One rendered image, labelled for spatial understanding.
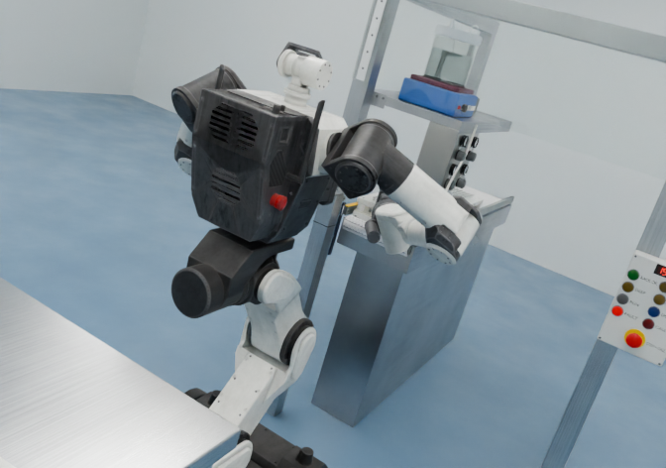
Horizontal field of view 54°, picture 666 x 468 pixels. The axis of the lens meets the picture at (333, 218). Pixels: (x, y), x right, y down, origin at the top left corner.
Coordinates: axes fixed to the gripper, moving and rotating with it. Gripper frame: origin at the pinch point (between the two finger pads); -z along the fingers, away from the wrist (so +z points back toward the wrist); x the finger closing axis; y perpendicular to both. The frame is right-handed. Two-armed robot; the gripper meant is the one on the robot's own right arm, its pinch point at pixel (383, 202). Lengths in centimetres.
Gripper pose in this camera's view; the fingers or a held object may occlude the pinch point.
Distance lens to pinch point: 191.7
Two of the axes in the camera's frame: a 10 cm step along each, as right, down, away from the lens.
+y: 9.6, 2.4, 1.0
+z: 0.2, 3.0, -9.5
